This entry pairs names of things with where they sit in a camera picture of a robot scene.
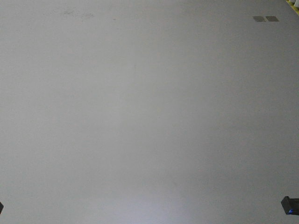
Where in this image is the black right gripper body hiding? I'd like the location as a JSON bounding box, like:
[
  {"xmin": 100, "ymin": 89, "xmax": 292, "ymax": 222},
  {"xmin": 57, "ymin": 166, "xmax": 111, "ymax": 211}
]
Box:
[{"xmin": 281, "ymin": 196, "xmax": 299, "ymax": 215}]

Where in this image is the grey floor outlet plate left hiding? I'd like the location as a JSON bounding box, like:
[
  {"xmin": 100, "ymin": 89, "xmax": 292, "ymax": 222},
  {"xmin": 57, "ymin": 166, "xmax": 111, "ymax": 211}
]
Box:
[{"xmin": 253, "ymin": 16, "xmax": 266, "ymax": 22}]

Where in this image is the grey floor outlet plate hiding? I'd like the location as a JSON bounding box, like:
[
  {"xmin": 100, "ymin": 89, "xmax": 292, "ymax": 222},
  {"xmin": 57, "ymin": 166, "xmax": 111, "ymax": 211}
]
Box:
[
  {"xmin": 266, "ymin": 16, "xmax": 279, "ymax": 22},
  {"xmin": 253, "ymin": 16, "xmax": 266, "ymax": 22}
]

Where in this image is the yellow black hazard tape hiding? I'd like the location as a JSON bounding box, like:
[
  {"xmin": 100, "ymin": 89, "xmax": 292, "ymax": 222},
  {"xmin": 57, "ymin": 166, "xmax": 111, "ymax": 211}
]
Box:
[{"xmin": 286, "ymin": 0, "xmax": 299, "ymax": 12}]

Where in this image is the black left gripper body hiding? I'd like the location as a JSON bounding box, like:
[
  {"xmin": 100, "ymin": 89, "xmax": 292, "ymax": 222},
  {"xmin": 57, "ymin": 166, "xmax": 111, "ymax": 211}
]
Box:
[{"xmin": 0, "ymin": 202, "xmax": 4, "ymax": 214}]

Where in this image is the grey floor outlet plate right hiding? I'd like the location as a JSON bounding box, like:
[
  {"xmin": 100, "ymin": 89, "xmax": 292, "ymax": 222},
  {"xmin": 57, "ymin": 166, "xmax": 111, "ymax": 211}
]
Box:
[{"xmin": 266, "ymin": 16, "xmax": 279, "ymax": 22}]

